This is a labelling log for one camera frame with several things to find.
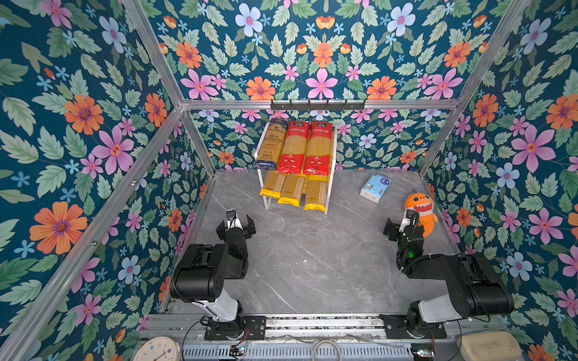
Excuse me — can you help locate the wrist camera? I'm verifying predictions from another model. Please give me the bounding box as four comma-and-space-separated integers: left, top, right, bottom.
399, 209, 419, 233
226, 209, 241, 230

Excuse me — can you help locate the blue gold spaghetti bag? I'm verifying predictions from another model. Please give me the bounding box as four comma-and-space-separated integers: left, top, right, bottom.
256, 120, 289, 171

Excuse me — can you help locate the black hook rail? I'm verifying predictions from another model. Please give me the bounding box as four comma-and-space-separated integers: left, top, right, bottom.
269, 99, 366, 112

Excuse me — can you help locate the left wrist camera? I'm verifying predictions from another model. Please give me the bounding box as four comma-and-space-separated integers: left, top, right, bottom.
226, 209, 241, 230

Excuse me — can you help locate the white round clock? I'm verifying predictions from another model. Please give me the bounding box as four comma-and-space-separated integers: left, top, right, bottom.
133, 336, 182, 361

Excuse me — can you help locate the orange shark plush toy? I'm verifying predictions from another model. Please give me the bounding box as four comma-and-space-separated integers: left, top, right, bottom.
405, 193, 439, 238

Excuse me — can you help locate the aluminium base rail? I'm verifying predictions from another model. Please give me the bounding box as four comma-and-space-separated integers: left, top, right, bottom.
141, 314, 507, 342

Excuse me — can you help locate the beige cushion pad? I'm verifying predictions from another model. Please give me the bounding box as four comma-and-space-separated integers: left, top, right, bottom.
458, 331, 524, 361

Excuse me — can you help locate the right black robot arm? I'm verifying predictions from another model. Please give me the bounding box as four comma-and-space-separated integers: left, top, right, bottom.
383, 212, 514, 338

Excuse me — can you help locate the blue tissue pack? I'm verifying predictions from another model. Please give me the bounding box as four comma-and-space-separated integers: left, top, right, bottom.
360, 174, 391, 203

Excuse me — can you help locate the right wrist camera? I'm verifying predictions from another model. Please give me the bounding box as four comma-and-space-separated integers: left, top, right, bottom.
399, 209, 419, 233

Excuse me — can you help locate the white cable loop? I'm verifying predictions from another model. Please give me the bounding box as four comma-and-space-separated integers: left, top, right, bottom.
311, 339, 343, 361

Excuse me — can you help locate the yellow pasta bag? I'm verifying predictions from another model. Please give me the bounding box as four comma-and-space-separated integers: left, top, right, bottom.
278, 174, 306, 208
304, 175, 329, 213
260, 171, 286, 199

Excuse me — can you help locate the red spaghetti bag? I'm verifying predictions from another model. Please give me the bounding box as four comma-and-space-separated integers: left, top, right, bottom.
303, 122, 334, 176
276, 121, 310, 174

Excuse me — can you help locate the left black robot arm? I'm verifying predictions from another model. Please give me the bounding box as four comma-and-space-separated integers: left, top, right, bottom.
169, 211, 256, 323

